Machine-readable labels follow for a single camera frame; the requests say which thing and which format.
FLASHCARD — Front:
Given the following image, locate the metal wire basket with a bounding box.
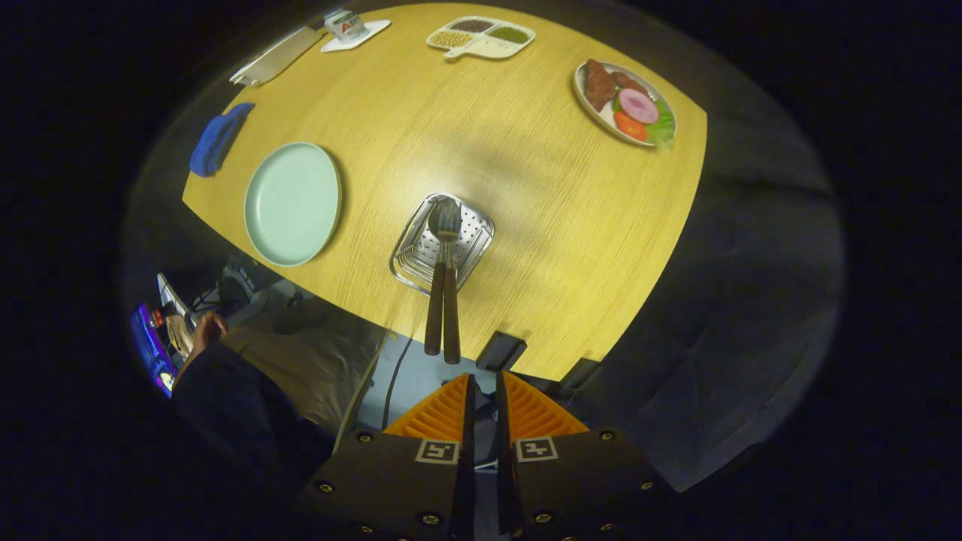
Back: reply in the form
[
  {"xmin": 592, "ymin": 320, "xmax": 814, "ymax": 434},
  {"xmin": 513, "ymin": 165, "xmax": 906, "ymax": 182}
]
[{"xmin": 389, "ymin": 192, "xmax": 496, "ymax": 297}]

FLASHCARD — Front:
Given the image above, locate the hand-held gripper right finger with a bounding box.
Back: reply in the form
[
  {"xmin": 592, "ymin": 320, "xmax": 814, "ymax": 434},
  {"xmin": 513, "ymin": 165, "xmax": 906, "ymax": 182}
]
[{"xmin": 495, "ymin": 370, "xmax": 679, "ymax": 541}]

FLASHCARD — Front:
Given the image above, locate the black table bracket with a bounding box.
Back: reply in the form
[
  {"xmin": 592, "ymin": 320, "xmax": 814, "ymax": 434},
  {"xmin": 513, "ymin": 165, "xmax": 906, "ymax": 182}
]
[
  {"xmin": 560, "ymin": 357, "xmax": 604, "ymax": 391},
  {"xmin": 476, "ymin": 331, "xmax": 528, "ymax": 372}
]

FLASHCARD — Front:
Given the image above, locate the blue cloth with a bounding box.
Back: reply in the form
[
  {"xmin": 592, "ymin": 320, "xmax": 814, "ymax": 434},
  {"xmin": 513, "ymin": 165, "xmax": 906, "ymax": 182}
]
[{"xmin": 189, "ymin": 102, "xmax": 256, "ymax": 178}]

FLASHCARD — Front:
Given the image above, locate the white bottle with green cap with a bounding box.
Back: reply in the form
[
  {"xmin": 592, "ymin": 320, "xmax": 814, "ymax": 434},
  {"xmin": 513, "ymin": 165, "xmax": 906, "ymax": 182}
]
[{"xmin": 324, "ymin": 8, "xmax": 370, "ymax": 44}]

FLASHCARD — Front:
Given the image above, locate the white divided dish of beans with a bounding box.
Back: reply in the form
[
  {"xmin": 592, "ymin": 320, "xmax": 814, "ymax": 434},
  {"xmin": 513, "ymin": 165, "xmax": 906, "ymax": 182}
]
[{"xmin": 426, "ymin": 16, "xmax": 537, "ymax": 60}]

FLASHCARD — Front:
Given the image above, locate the white board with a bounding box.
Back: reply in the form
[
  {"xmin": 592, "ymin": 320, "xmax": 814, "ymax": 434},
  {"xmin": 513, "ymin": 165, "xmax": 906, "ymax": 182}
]
[{"xmin": 156, "ymin": 273, "xmax": 192, "ymax": 324}]

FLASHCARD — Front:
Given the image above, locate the fork with wooden handle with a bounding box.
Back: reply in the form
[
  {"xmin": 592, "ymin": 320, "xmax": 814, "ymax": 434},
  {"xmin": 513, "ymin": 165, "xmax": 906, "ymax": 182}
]
[{"xmin": 438, "ymin": 201, "xmax": 462, "ymax": 365}]

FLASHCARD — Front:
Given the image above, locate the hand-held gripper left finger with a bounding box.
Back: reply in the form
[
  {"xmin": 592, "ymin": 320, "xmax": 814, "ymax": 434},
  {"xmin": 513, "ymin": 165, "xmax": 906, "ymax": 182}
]
[{"xmin": 289, "ymin": 372, "xmax": 477, "ymax": 541}]

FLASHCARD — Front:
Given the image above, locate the white coaster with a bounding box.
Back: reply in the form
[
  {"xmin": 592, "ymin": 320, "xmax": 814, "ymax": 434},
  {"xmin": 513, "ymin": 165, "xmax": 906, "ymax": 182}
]
[{"xmin": 321, "ymin": 20, "xmax": 392, "ymax": 53}]

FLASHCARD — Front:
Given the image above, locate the white toaster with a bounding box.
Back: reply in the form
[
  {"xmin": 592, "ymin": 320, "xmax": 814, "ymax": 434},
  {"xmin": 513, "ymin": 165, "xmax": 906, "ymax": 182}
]
[{"xmin": 228, "ymin": 26, "xmax": 328, "ymax": 87}]

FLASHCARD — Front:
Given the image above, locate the white plate of food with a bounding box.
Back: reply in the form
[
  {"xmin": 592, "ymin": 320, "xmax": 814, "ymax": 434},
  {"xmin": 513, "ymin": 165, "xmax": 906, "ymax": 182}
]
[{"xmin": 573, "ymin": 59, "xmax": 677, "ymax": 149}]

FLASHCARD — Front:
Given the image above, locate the spoon with wooden handle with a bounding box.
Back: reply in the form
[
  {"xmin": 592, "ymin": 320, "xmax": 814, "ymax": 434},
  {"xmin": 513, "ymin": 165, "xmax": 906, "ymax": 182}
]
[{"xmin": 424, "ymin": 199, "xmax": 452, "ymax": 357}]

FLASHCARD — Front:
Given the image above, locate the laptop with purple screen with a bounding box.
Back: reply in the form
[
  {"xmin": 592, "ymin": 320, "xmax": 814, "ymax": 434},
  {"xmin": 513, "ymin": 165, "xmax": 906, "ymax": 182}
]
[{"xmin": 129, "ymin": 303, "xmax": 177, "ymax": 397}]

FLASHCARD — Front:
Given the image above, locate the pale green plate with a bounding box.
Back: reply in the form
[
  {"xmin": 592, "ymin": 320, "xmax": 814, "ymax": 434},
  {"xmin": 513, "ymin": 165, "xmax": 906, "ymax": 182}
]
[{"xmin": 244, "ymin": 141, "xmax": 343, "ymax": 268}]

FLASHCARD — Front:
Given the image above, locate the beige fabric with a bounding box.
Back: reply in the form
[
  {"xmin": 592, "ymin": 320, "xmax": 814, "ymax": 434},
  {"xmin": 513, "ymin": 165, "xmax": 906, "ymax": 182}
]
[{"xmin": 225, "ymin": 316, "xmax": 386, "ymax": 431}]

